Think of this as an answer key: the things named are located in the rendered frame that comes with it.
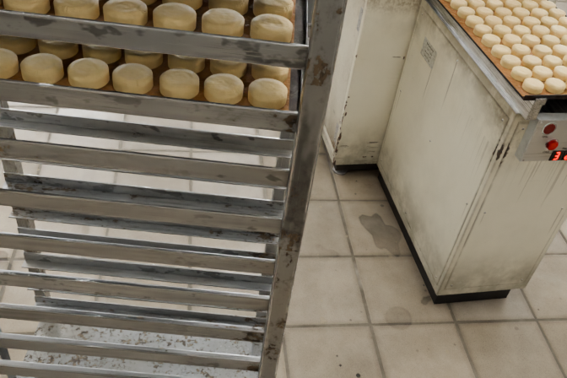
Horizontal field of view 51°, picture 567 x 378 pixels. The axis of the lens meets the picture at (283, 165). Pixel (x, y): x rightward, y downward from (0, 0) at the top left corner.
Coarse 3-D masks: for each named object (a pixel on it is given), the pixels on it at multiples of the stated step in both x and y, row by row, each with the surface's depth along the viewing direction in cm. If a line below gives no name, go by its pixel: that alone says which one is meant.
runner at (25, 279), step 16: (0, 272) 93; (16, 272) 97; (48, 288) 95; (64, 288) 95; (80, 288) 95; (96, 288) 94; (112, 288) 94; (128, 288) 94; (144, 288) 94; (160, 288) 94; (176, 288) 98; (208, 304) 96; (224, 304) 96; (240, 304) 96; (256, 304) 96
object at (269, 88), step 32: (0, 64) 74; (32, 64) 74; (64, 64) 79; (96, 64) 76; (128, 64) 77; (160, 64) 81; (192, 64) 79; (224, 64) 79; (256, 64) 80; (192, 96) 76; (224, 96) 74; (256, 96) 75; (288, 96) 79
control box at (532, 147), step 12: (540, 120) 153; (552, 120) 154; (564, 120) 155; (528, 132) 157; (540, 132) 156; (552, 132) 156; (564, 132) 157; (528, 144) 158; (540, 144) 159; (564, 144) 160; (516, 156) 163; (528, 156) 161; (540, 156) 162; (552, 156) 162; (564, 156) 163
